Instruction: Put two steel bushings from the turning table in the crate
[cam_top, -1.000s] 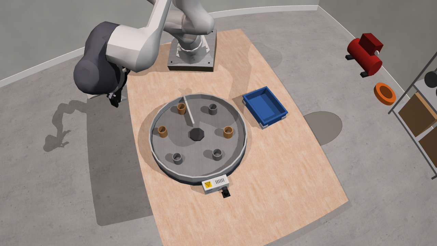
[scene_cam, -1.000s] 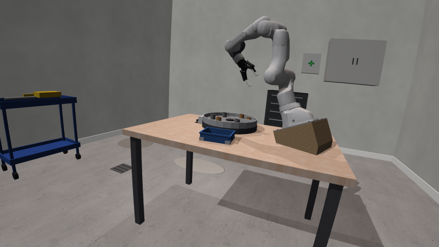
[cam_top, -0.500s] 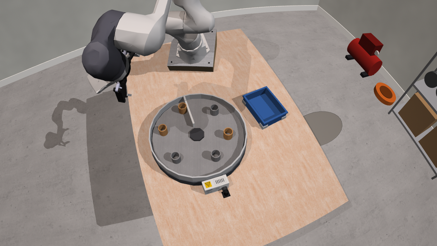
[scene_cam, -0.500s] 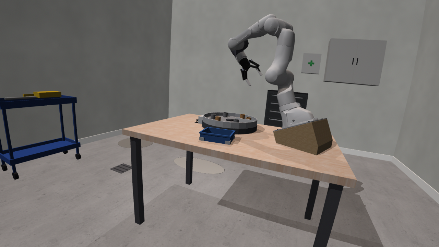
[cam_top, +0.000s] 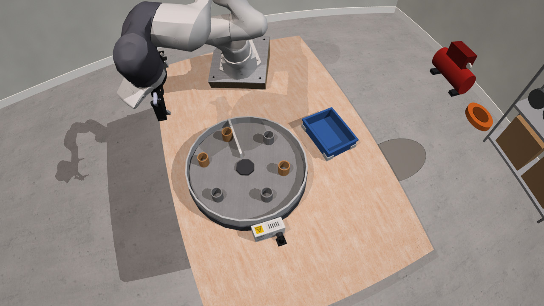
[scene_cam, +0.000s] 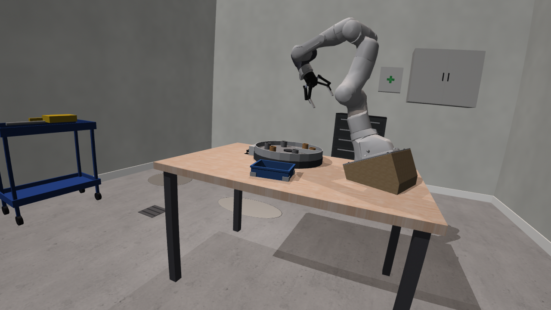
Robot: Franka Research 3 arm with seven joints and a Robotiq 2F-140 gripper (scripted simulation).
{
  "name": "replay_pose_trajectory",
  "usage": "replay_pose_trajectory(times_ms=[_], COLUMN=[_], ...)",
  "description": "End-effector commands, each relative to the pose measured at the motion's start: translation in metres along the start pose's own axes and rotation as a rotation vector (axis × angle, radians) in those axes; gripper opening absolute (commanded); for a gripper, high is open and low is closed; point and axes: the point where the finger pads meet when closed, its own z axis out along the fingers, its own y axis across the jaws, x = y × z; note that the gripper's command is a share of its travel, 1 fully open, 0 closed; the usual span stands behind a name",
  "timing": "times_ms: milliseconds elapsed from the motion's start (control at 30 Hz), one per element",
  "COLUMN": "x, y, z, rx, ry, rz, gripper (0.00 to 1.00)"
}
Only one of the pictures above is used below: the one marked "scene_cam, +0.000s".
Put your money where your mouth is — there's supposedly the grey round turning table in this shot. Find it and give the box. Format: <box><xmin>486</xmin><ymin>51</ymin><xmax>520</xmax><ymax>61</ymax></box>
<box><xmin>245</xmin><ymin>141</ymin><xmax>323</xmax><ymax>169</ymax></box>

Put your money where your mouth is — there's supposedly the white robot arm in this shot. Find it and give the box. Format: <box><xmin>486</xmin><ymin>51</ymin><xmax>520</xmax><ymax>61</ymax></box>
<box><xmin>291</xmin><ymin>17</ymin><xmax>399</xmax><ymax>161</ymax></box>

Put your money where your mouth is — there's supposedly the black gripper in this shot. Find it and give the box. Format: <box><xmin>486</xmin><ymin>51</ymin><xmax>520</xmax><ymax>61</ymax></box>
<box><xmin>303</xmin><ymin>71</ymin><xmax>333</xmax><ymax>108</ymax></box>

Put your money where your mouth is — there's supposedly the blue plastic crate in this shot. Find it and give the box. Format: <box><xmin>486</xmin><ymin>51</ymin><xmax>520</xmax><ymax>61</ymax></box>
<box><xmin>250</xmin><ymin>159</ymin><xmax>296</xmax><ymax>182</ymax></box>

